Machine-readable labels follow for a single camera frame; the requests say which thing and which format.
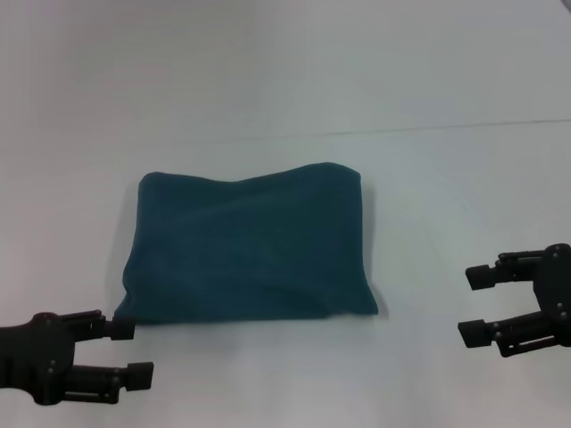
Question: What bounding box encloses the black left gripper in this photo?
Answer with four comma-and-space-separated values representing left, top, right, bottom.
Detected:
0, 309, 156, 407

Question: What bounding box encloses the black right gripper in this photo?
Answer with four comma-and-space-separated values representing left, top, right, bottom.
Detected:
457, 243, 571, 358

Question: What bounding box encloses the blue t-shirt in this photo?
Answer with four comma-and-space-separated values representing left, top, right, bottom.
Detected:
113, 160, 380, 328

